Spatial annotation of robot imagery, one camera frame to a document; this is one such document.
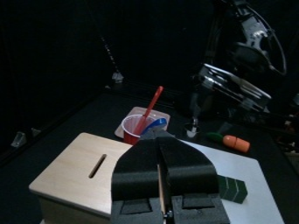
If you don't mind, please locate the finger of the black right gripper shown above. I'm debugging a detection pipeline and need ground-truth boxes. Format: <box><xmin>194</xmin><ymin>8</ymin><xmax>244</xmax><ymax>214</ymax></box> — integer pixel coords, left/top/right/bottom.
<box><xmin>183</xmin><ymin>92</ymin><xmax>203</xmax><ymax>138</ymax></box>
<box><xmin>217</xmin><ymin>122</ymin><xmax>237</xmax><ymax>136</ymax></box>

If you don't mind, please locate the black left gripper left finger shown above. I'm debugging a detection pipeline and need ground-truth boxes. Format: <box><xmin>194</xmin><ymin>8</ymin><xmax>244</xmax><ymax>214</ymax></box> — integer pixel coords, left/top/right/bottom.
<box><xmin>110</xmin><ymin>136</ymin><xmax>165</xmax><ymax>224</ymax></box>

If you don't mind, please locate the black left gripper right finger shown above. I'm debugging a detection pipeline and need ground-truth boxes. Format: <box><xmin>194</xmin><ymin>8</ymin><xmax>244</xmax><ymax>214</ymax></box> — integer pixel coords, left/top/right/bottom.
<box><xmin>157</xmin><ymin>136</ymin><xmax>232</xmax><ymax>224</ymax></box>

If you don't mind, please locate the dark green toy sushi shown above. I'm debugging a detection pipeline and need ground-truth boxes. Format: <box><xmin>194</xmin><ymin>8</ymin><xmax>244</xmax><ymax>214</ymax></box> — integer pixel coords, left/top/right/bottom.
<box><xmin>217</xmin><ymin>174</ymin><xmax>250</xmax><ymax>205</ymax></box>

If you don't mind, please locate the white cutting board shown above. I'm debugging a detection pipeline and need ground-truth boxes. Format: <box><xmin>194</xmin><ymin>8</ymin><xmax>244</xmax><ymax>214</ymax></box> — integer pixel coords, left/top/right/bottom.
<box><xmin>179</xmin><ymin>139</ymin><xmax>286</xmax><ymax>224</ymax></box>

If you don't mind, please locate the pink rectangular plate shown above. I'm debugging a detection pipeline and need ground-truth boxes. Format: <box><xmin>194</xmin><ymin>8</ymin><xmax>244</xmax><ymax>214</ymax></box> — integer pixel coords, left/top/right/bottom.
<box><xmin>114</xmin><ymin>106</ymin><xmax>173</xmax><ymax>140</ymax></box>

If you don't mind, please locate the orange toy carrot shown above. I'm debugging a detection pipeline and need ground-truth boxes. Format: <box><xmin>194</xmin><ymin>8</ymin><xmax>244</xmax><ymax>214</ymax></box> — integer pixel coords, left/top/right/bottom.
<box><xmin>205</xmin><ymin>131</ymin><xmax>253</xmax><ymax>154</ymax></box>

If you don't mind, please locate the red plastic utensil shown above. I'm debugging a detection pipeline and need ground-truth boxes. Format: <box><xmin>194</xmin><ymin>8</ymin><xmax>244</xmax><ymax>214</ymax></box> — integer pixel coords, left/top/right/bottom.
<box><xmin>134</xmin><ymin>85</ymin><xmax>165</xmax><ymax>137</ymax></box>

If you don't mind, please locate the red plastic cup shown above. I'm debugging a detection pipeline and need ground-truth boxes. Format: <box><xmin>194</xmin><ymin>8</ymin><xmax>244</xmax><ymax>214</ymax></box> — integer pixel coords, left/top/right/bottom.
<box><xmin>121</xmin><ymin>114</ymin><xmax>159</xmax><ymax>146</ymax></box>

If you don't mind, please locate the wooden box with slot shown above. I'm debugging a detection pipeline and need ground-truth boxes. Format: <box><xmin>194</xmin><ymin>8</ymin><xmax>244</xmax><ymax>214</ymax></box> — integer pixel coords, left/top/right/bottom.
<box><xmin>29</xmin><ymin>131</ymin><xmax>137</xmax><ymax>224</ymax></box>

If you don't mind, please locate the blue handled plastic utensil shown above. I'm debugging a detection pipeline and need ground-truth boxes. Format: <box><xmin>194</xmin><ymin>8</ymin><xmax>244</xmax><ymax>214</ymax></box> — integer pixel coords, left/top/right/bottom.
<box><xmin>141</xmin><ymin>117</ymin><xmax>169</xmax><ymax>136</ymax></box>

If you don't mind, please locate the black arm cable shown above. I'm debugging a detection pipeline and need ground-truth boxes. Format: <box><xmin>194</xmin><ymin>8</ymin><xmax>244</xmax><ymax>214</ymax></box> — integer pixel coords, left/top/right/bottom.
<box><xmin>248</xmin><ymin>4</ymin><xmax>289</xmax><ymax>77</ymax></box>

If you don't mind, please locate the grey frame bracket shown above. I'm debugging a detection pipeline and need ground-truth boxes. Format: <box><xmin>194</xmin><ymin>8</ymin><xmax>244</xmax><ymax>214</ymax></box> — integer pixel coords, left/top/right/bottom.
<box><xmin>111</xmin><ymin>72</ymin><xmax>126</xmax><ymax>85</ymax></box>
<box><xmin>10</xmin><ymin>130</ymin><xmax>29</xmax><ymax>149</ymax></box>

